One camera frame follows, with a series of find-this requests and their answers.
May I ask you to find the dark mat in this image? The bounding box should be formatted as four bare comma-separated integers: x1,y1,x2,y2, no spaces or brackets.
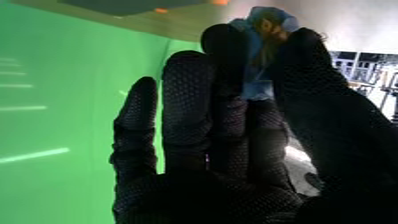
57,0,209,17

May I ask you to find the blue flower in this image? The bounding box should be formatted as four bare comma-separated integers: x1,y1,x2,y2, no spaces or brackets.
225,5,304,102

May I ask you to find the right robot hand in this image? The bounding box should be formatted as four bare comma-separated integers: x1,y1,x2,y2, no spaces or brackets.
108,23,398,224

